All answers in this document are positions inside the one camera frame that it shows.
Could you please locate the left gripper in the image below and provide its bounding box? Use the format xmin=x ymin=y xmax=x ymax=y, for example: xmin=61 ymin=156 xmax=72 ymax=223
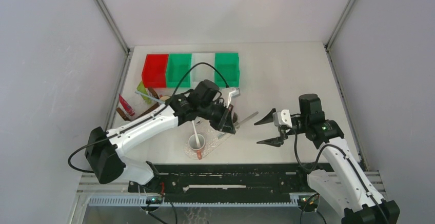
xmin=198 ymin=100 xmax=235 ymax=134

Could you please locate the clear holder with wooden ends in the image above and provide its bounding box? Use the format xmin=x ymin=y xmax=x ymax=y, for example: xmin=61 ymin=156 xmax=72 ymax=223
xmin=116 ymin=92 xmax=157 ymax=121

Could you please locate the light blue toothbrush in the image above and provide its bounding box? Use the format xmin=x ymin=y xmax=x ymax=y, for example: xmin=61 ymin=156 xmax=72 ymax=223
xmin=135 ymin=90 xmax=165 ymax=104

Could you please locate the green yellow toothpaste tube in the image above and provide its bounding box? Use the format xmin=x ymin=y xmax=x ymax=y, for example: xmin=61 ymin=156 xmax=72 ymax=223
xmin=136 ymin=82 xmax=153 ymax=105

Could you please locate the red toothpaste tube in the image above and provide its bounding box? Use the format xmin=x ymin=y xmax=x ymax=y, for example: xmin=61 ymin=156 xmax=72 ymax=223
xmin=118 ymin=94 xmax=135 ymax=116

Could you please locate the beige cup orange handle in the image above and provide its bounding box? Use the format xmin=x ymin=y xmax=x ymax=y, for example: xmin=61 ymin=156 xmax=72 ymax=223
xmin=160 ymin=95 xmax=171 ymax=102

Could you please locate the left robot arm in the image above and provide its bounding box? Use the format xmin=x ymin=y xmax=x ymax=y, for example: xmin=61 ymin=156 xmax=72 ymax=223
xmin=84 ymin=79 xmax=240 ymax=192

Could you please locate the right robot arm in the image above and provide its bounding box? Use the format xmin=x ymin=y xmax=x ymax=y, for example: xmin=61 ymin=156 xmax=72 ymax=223
xmin=255 ymin=93 xmax=400 ymax=223

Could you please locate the green bin with toothpaste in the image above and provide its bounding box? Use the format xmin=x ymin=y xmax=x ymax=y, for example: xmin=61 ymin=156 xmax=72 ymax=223
xmin=214 ymin=52 xmax=240 ymax=87

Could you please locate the brown wooden oval tray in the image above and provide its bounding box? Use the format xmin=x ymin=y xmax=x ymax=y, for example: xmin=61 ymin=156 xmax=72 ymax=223
xmin=131 ymin=103 xmax=161 ymax=121

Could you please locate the white translucent bin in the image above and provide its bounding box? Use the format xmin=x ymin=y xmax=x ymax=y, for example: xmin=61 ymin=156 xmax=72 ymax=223
xmin=190 ymin=53 xmax=215 ymax=89

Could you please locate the green bin with cups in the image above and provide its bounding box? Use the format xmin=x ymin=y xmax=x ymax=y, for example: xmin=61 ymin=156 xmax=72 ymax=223
xmin=166 ymin=53 xmax=192 ymax=88

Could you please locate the right circuit board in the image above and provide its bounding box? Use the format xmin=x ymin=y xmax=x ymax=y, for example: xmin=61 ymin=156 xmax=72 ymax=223
xmin=298 ymin=194 xmax=320 ymax=212

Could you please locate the circuit board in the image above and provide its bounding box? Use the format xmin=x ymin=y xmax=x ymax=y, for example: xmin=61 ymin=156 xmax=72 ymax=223
xmin=145 ymin=196 xmax=164 ymax=206
xmin=298 ymin=194 xmax=320 ymax=212

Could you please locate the red plastic bin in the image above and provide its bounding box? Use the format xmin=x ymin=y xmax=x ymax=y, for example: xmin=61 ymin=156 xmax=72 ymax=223
xmin=142 ymin=54 xmax=169 ymax=88

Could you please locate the left circuit board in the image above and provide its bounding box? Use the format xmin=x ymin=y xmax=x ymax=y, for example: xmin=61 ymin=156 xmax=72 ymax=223
xmin=145 ymin=196 xmax=164 ymax=206

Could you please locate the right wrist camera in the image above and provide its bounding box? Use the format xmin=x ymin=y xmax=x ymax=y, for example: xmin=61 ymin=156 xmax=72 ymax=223
xmin=272 ymin=109 xmax=293 ymax=128

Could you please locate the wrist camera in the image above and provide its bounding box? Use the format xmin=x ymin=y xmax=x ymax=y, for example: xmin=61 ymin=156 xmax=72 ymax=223
xmin=272 ymin=109 xmax=293 ymax=128
xmin=221 ymin=87 xmax=241 ymax=108

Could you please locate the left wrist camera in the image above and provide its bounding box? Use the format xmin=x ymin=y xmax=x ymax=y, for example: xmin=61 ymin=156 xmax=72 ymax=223
xmin=221 ymin=87 xmax=241 ymax=108

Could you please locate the right camera cable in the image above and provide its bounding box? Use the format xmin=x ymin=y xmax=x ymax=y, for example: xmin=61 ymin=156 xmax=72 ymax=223
xmin=292 ymin=113 xmax=391 ymax=224

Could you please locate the camera cable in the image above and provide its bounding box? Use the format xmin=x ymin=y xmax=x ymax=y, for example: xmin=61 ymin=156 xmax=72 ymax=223
xmin=292 ymin=113 xmax=391 ymax=224
xmin=67 ymin=62 xmax=230 ymax=174

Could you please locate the black front rail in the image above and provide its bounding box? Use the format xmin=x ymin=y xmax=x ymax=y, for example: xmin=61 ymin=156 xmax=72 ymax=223
xmin=127 ymin=163 xmax=313 ymax=204

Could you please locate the left camera cable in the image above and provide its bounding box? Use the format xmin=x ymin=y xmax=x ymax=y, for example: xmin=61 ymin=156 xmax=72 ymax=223
xmin=67 ymin=62 xmax=230 ymax=174

